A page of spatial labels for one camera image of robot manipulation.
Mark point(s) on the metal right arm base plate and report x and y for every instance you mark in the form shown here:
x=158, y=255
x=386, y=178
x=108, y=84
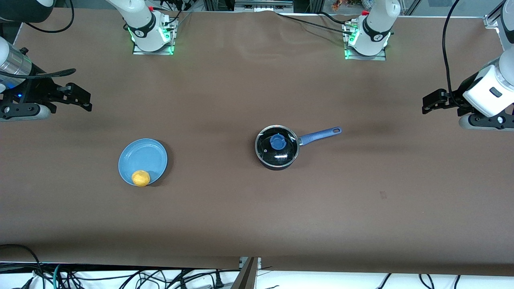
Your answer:
x=138, y=50

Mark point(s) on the brown table cover sheet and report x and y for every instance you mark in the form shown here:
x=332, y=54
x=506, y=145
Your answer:
x=257, y=100

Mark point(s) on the blue round plate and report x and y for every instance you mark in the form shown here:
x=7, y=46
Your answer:
x=140, y=156

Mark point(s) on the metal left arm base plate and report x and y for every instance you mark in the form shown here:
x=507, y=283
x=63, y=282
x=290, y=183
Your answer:
x=381, y=57

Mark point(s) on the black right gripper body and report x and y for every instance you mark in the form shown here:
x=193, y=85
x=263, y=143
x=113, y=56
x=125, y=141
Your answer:
x=35, y=89

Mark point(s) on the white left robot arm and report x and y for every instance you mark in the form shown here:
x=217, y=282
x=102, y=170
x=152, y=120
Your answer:
x=377, y=24

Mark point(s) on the glass lid with blue knob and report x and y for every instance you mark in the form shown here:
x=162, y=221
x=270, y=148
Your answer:
x=277, y=141

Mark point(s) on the metal corner bracket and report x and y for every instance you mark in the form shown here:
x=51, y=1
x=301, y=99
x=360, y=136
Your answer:
x=490, y=21

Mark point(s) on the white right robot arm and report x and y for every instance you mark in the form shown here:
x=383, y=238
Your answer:
x=140, y=20

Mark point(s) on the colourful small object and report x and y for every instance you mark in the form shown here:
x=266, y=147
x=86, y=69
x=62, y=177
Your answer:
x=341, y=5

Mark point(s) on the aluminium frame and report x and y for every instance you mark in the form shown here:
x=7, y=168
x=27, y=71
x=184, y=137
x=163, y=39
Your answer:
x=263, y=5

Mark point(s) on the yellow potato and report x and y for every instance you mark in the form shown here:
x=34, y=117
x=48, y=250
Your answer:
x=141, y=178

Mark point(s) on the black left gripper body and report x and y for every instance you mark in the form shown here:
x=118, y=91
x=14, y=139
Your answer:
x=459, y=92

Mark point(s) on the aluminium table beam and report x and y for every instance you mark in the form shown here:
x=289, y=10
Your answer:
x=247, y=277

